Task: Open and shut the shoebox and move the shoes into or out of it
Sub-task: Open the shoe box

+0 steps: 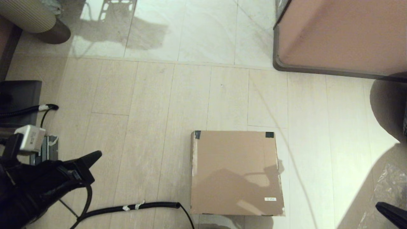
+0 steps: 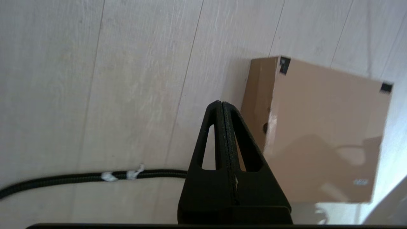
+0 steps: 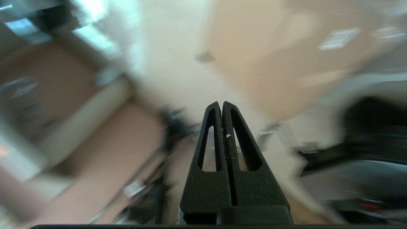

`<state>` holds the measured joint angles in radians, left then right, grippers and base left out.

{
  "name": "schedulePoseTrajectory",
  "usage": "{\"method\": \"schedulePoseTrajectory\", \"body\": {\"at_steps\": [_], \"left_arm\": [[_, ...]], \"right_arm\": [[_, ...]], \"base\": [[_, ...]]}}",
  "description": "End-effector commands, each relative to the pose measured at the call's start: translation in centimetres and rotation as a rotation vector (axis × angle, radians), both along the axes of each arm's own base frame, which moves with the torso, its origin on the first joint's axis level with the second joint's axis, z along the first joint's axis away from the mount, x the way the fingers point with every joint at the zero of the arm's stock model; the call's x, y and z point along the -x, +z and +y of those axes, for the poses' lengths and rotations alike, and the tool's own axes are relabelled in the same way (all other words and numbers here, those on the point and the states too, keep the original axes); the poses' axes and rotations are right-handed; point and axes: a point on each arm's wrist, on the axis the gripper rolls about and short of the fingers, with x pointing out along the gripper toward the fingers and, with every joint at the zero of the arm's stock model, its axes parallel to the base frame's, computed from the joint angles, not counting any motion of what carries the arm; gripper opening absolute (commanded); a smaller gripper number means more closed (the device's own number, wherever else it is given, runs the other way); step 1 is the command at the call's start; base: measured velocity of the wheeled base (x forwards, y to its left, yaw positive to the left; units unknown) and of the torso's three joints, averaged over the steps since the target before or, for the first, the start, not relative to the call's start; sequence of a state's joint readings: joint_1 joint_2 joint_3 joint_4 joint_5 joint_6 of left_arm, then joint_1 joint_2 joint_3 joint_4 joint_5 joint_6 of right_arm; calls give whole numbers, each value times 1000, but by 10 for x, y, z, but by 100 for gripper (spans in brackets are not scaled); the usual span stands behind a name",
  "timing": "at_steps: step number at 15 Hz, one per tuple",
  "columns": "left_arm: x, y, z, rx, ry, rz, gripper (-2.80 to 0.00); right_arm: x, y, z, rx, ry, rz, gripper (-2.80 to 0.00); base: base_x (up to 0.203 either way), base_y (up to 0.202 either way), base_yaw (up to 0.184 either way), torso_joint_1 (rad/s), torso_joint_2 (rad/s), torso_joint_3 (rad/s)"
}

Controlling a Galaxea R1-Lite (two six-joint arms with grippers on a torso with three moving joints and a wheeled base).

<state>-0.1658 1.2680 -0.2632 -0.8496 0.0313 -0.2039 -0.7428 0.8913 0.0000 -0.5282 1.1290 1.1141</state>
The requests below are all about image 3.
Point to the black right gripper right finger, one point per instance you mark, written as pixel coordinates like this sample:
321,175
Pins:
257,194

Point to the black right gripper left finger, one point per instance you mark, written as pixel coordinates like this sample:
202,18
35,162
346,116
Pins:
206,190

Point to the brown cardboard shoe box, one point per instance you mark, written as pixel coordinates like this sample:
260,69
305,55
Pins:
270,57

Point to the black grey robot base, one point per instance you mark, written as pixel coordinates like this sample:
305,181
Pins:
372,133

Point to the brown plastic wrapped furniture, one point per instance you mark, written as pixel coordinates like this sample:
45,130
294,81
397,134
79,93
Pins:
111,152

